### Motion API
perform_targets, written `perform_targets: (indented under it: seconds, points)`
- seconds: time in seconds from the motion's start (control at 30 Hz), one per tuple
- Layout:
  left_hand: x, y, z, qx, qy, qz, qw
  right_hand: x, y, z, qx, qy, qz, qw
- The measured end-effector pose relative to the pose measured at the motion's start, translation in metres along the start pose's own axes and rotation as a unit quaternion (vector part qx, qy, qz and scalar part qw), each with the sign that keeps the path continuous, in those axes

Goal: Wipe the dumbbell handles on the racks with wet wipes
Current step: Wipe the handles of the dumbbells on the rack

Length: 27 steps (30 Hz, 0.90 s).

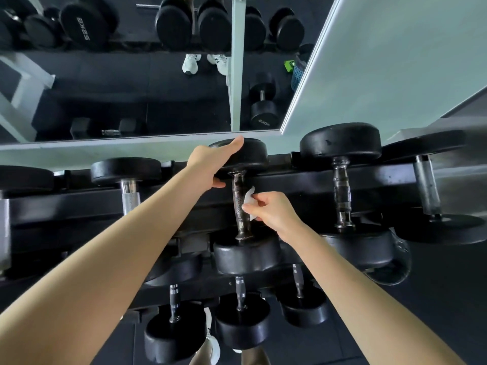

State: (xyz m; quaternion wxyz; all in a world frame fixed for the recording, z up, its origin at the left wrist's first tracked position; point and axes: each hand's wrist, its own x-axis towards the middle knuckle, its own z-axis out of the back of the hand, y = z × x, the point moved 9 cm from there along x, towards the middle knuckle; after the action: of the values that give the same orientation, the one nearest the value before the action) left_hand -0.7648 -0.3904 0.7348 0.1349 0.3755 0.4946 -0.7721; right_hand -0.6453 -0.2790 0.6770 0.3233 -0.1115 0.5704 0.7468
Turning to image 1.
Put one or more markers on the person's left hand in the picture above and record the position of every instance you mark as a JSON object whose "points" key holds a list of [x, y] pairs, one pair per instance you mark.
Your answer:
{"points": [[207, 163]]}

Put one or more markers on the person's right hand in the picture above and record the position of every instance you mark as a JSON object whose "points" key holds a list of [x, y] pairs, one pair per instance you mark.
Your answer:
{"points": [[277, 212]]}

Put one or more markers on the white wet wipe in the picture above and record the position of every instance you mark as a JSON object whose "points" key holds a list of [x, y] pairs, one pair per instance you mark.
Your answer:
{"points": [[249, 199]]}

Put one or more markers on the person's left forearm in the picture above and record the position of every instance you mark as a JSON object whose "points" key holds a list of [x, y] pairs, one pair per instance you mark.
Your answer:
{"points": [[95, 277]]}

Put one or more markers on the person's right forearm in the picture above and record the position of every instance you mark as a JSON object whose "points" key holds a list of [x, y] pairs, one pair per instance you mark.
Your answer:
{"points": [[361, 300]]}

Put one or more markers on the black dumbbell rack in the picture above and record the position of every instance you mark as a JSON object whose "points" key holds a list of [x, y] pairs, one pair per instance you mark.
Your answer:
{"points": [[76, 209]]}

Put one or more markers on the person's right leg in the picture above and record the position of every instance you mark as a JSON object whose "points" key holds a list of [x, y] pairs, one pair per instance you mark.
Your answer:
{"points": [[255, 357]]}

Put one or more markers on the person's left white sneaker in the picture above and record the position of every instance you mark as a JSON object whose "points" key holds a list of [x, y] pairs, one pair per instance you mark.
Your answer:
{"points": [[214, 345]]}

